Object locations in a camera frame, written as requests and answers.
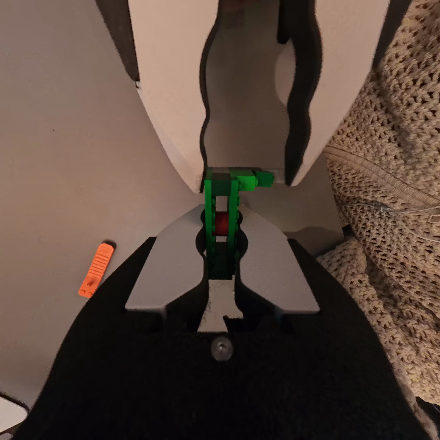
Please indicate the green lego assembly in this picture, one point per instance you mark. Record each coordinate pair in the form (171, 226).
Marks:
(220, 187)

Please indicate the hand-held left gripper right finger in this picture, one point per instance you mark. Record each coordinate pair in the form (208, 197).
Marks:
(278, 271)

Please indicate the orange brick separator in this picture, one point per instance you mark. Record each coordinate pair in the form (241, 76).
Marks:
(96, 271)

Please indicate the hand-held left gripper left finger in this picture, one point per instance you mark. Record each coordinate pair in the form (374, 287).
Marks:
(165, 271)

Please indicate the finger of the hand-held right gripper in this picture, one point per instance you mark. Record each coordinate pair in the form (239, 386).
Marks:
(343, 68)
(168, 68)

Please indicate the small light grey lego brick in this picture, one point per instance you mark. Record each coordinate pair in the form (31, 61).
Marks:
(278, 177)

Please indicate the white book stand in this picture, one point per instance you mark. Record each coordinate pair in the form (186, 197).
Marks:
(10, 412)

